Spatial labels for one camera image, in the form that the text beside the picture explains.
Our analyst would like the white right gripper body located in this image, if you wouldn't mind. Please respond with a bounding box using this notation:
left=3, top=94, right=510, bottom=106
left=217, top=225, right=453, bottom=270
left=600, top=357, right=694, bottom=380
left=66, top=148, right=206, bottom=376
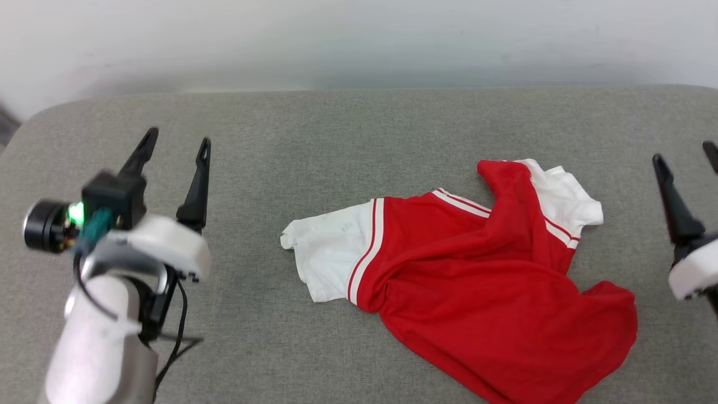
left=668, top=236, right=718, bottom=302

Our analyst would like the thin black cable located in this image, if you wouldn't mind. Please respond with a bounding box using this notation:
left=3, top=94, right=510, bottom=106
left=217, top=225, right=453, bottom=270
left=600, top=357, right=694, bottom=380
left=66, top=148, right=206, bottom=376
left=150, top=278, right=204, bottom=403
left=73, top=251, right=122, bottom=323

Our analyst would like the black cylinder with green light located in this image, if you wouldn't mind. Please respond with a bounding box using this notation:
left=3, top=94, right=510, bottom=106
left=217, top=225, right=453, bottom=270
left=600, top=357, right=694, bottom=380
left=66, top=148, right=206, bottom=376
left=22, top=200, right=85, bottom=253

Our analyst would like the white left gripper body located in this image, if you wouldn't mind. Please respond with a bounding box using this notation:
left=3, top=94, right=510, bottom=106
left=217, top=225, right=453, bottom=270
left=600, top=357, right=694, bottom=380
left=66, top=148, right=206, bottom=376
left=80, top=215, right=213, bottom=296

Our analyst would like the grey fabric sofa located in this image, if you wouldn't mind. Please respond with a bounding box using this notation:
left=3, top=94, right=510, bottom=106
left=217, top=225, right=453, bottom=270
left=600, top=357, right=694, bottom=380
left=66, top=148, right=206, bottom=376
left=0, top=84, right=718, bottom=404

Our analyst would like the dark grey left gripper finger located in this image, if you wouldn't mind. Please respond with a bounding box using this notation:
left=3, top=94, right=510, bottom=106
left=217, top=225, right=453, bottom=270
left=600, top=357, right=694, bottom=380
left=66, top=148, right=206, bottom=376
left=118, top=127, right=160, bottom=176
left=176, top=137, right=212, bottom=232

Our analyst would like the red and white t-shirt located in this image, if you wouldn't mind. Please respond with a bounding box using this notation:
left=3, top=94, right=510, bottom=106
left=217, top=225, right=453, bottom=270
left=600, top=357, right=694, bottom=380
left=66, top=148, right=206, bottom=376
left=280, top=158, right=638, bottom=404

